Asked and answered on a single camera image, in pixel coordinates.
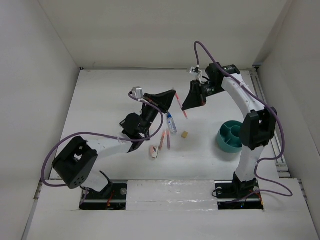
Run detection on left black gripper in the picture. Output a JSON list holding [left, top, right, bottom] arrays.
[[140, 91, 176, 135]]

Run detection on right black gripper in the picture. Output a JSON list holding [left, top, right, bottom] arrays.
[[181, 79, 226, 110]]

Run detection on red white pen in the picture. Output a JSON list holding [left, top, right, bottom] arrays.
[[175, 92, 188, 120]]

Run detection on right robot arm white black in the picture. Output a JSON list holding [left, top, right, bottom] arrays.
[[182, 63, 277, 199]]

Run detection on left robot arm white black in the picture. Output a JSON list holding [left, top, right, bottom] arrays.
[[51, 87, 176, 199]]

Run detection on small clear spray bottle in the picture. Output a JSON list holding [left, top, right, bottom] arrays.
[[167, 112, 178, 135]]

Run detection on orange pen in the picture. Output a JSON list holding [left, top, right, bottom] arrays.
[[159, 130, 166, 151]]

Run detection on tan eraser block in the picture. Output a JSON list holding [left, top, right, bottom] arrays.
[[181, 131, 188, 138]]

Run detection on pink purple pen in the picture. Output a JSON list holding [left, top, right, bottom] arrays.
[[166, 129, 171, 150]]

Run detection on pink mini stapler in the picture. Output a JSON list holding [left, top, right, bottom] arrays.
[[150, 145, 159, 160]]

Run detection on teal round compartment organizer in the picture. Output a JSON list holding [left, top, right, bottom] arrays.
[[216, 120, 242, 154]]

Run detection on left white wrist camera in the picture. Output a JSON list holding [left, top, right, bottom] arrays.
[[131, 86, 144, 99]]

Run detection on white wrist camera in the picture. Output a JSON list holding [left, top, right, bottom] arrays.
[[131, 86, 144, 99], [188, 65, 203, 82]]

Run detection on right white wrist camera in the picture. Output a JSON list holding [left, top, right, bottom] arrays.
[[188, 65, 203, 82]]

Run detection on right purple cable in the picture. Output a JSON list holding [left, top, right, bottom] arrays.
[[194, 41, 293, 205]]

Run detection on purple cable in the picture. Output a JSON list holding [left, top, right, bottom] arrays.
[[41, 91, 167, 188], [194, 41, 293, 205]]

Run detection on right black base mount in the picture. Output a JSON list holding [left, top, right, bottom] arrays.
[[211, 179, 264, 210]]

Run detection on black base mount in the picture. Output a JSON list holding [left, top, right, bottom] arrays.
[[211, 179, 264, 210], [79, 170, 128, 211]]

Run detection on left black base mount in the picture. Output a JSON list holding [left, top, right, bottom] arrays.
[[79, 170, 128, 211]]

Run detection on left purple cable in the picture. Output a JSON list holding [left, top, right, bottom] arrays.
[[41, 91, 167, 188]]

